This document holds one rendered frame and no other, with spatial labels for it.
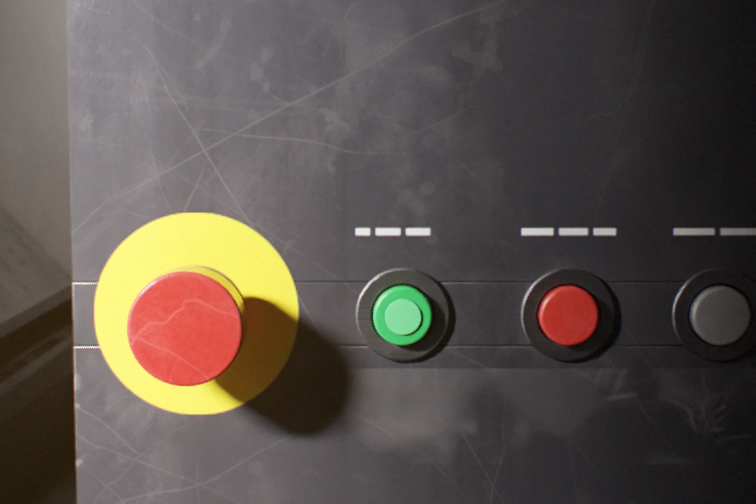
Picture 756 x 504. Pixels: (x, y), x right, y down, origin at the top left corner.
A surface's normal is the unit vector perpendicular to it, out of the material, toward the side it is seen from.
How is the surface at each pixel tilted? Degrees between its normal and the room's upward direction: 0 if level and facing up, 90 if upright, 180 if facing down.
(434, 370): 90
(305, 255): 90
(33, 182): 90
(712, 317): 90
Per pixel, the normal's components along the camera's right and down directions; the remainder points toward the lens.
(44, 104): -0.05, 0.10
